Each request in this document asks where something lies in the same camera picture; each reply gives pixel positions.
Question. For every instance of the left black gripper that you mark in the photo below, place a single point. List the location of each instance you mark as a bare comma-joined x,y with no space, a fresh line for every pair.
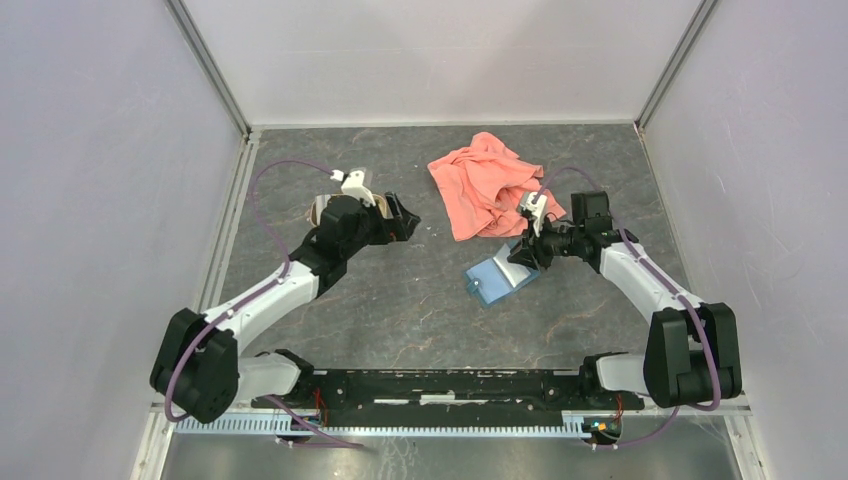
401,225

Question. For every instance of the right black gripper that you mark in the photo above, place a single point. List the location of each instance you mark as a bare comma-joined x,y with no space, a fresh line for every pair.
520,254

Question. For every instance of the blue card holder wallet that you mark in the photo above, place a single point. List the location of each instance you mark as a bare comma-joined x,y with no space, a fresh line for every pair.
495,278

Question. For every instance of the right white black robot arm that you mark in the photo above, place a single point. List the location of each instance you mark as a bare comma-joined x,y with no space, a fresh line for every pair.
691,357

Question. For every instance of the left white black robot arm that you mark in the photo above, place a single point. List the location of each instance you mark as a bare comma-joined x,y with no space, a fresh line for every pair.
200,368

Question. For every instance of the grey card stack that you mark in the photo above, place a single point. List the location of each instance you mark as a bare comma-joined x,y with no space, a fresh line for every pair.
319,206

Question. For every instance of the beige oval tray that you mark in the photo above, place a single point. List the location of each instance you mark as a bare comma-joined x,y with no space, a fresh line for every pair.
380,200

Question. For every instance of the pink crumpled cloth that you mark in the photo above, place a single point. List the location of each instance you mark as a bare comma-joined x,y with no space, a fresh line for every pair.
481,186

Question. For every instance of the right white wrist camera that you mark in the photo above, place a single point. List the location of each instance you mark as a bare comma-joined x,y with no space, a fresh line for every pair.
533,207

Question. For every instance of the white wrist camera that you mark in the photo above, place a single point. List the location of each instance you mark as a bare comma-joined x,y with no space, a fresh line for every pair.
355,183
533,207

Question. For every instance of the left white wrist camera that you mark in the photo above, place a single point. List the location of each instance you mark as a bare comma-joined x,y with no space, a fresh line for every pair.
355,183

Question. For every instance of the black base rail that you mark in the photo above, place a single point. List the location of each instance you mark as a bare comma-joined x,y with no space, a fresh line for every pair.
438,397

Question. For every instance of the white slotted cable duct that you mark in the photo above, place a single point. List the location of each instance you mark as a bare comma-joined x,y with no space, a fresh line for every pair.
277,423

